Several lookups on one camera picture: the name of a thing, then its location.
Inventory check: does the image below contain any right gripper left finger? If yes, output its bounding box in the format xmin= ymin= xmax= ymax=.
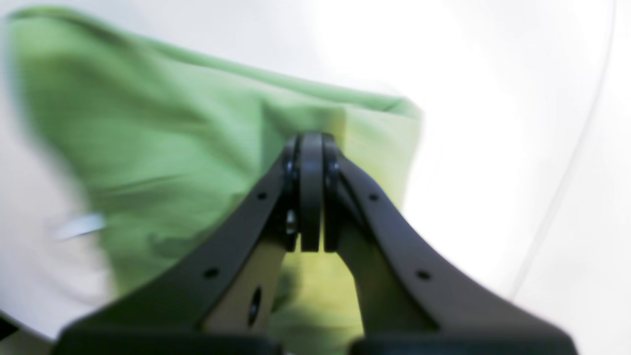
xmin=52 ymin=137 xmax=299 ymax=355

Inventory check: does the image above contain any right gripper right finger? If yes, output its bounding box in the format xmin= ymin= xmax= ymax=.
xmin=298 ymin=133 xmax=577 ymax=355

